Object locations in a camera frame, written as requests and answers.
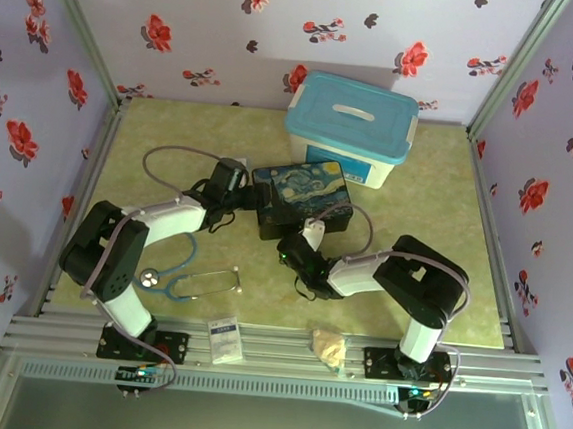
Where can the clear bag beige contents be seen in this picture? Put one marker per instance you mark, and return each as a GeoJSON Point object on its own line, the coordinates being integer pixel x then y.
{"type": "Point", "coordinates": [329, 349]}

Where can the blue stethoscope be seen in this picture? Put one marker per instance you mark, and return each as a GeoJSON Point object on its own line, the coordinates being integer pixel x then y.
{"type": "Point", "coordinates": [180, 285]}

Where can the small circuit board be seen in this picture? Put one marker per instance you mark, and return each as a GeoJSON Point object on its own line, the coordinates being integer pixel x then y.
{"type": "Point", "coordinates": [419, 394]}
{"type": "Point", "coordinates": [138, 374]}

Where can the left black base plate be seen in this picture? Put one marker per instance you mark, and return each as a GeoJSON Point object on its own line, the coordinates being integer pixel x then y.
{"type": "Point", "coordinates": [177, 348]}

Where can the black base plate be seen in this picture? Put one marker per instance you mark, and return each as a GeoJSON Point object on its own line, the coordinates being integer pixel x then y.
{"type": "Point", "coordinates": [379, 363]}
{"type": "Point", "coordinates": [177, 348]}

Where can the aluminium front frame rail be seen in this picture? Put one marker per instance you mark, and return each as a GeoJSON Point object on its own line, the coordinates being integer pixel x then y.
{"type": "Point", "coordinates": [275, 349]}

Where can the white storage box blue lid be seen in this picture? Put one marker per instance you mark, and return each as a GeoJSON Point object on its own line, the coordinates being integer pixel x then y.
{"type": "Point", "coordinates": [350, 117]}

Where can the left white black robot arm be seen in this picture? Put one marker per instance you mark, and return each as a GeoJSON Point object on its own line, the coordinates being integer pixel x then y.
{"type": "Point", "coordinates": [107, 254]}

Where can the starry night tin box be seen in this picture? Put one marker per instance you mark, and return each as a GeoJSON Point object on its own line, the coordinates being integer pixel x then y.
{"type": "Point", "coordinates": [304, 186]}

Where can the aluminium side rail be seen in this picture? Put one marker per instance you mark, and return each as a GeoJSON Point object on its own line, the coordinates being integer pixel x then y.
{"type": "Point", "coordinates": [495, 243]}
{"type": "Point", "coordinates": [93, 157]}

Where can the left small circuit board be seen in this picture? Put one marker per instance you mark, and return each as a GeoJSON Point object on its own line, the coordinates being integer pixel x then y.
{"type": "Point", "coordinates": [138, 374]}

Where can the aluminium corner post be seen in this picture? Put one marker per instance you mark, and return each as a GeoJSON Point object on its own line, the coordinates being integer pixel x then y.
{"type": "Point", "coordinates": [518, 64]}
{"type": "Point", "coordinates": [79, 26]}

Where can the white paper sachet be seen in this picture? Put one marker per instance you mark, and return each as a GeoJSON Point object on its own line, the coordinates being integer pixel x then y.
{"type": "Point", "coordinates": [225, 338]}

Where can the right small circuit board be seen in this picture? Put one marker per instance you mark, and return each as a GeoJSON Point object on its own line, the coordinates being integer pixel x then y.
{"type": "Point", "coordinates": [419, 394]}

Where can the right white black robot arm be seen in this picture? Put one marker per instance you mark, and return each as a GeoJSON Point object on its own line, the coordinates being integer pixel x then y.
{"type": "Point", "coordinates": [426, 282]}

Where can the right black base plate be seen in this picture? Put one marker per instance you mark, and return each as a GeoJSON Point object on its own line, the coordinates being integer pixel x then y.
{"type": "Point", "coordinates": [379, 363]}

